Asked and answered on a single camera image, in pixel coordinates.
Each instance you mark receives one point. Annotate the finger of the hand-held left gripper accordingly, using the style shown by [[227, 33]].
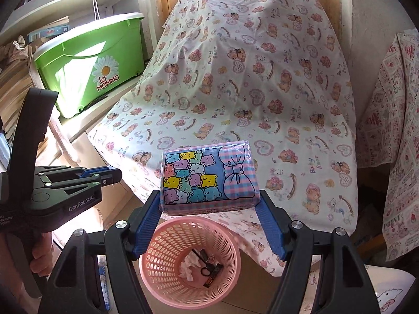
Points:
[[95, 172], [111, 178]]

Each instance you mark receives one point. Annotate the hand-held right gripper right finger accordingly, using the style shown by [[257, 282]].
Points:
[[271, 225]]

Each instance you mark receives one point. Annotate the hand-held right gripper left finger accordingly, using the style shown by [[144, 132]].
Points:
[[147, 222]]

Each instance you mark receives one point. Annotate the pink plastic mesh basket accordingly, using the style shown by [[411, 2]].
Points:
[[154, 261]]

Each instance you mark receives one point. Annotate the black plastic stick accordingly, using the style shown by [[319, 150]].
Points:
[[197, 253]]

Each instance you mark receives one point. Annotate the white tissue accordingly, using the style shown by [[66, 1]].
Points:
[[190, 266]]

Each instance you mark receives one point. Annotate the colourful bear tissue pack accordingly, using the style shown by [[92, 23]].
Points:
[[203, 176]]

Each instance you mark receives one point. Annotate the black plastic spoon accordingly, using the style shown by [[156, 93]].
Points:
[[201, 271]]

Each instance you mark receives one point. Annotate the dark snack wrapper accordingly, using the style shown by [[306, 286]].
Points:
[[212, 278]]

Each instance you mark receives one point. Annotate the person's left hand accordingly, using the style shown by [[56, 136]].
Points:
[[41, 255]]

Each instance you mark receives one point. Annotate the green plastic storage bin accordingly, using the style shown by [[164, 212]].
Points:
[[75, 81]]

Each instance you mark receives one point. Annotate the bear printed cloth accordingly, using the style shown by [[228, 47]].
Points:
[[262, 88]]

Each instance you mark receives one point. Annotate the beige crumpled cloth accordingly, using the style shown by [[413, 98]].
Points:
[[16, 54]]

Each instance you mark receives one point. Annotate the blue book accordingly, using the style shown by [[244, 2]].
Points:
[[49, 32]]

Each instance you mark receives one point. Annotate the pink red printed cloth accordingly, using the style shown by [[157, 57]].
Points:
[[392, 137]]

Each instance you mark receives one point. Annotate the white shelf unit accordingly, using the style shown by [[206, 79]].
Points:
[[81, 3]]

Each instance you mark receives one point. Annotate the white cabinet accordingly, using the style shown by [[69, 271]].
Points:
[[370, 39]]

